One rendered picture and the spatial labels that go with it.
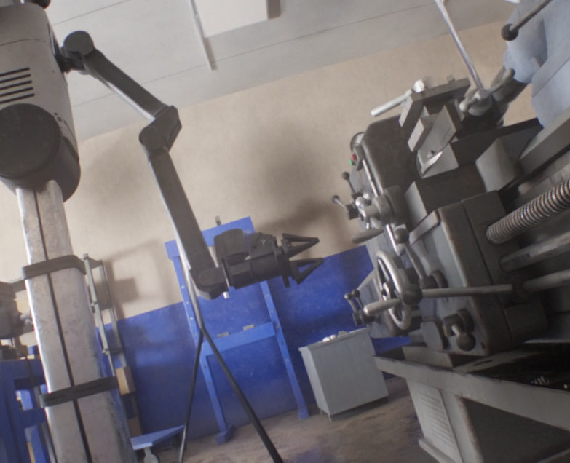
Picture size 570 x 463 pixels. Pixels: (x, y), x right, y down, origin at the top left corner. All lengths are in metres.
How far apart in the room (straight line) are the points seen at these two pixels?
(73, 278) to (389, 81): 5.19
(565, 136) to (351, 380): 3.09
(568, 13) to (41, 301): 1.08
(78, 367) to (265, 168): 4.57
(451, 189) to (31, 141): 0.83
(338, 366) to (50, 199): 2.96
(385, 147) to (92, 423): 1.43
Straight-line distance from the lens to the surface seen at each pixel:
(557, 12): 1.06
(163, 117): 1.26
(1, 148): 1.05
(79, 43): 1.47
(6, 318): 1.74
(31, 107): 1.07
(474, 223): 1.02
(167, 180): 1.19
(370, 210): 1.17
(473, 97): 1.17
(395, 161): 1.94
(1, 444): 1.88
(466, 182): 1.09
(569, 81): 0.98
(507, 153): 0.99
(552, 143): 0.89
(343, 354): 3.75
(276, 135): 5.52
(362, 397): 3.78
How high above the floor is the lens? 0.65
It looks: 13 degrees up
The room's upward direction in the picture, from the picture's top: 18 degrees counter-clockwise
